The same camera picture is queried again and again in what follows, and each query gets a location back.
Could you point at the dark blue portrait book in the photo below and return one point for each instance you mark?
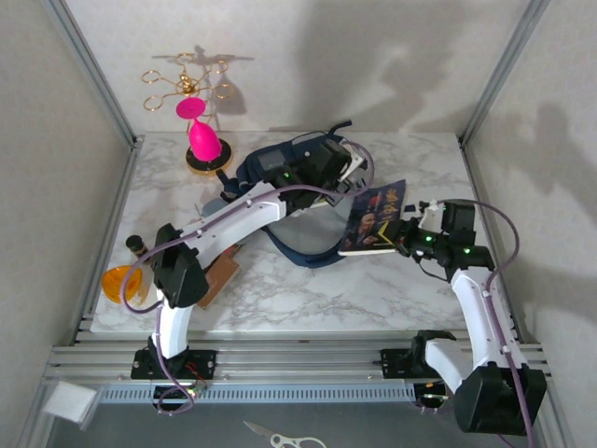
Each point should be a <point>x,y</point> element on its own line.
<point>368,219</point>

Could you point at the navy blue backpack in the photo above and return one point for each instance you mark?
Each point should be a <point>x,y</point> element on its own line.
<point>252,170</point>

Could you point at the grey blue pencil case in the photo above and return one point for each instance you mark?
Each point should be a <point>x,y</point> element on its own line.
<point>217,207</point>

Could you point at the brown cover book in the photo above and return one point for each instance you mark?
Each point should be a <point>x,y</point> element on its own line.
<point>224,280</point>

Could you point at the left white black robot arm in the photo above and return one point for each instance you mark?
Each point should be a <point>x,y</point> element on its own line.
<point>233,221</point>

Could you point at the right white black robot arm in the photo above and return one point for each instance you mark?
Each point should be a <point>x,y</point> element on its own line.
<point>485,317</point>

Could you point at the pink plastic goblet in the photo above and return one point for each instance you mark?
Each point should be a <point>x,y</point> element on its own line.
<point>203,137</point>

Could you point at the black controller board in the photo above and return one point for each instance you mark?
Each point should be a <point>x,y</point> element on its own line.
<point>429,396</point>
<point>168,394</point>

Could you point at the orange translucent glass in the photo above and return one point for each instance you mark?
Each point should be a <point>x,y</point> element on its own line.
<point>114,284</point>

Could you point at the white square pad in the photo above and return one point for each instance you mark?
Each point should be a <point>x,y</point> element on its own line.
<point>70,402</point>

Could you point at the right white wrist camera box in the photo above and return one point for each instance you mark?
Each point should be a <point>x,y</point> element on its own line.
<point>430,214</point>

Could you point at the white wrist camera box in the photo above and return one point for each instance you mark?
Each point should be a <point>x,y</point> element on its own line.
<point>430,214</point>
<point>354,163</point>

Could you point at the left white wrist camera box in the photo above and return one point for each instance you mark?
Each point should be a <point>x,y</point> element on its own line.
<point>354,163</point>

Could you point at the aluminium side rail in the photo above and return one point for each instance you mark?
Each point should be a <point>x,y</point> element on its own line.
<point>122,186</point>
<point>479,186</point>

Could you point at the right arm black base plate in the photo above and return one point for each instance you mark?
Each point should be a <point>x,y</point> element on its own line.
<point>394,364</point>

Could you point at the aluminium cross rail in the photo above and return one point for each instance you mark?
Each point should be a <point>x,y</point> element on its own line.
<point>298,359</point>

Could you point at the aluminium frame post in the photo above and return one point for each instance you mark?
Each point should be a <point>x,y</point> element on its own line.
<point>503,70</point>
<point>93,70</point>

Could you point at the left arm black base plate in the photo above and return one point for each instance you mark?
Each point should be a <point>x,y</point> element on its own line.
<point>205,364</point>

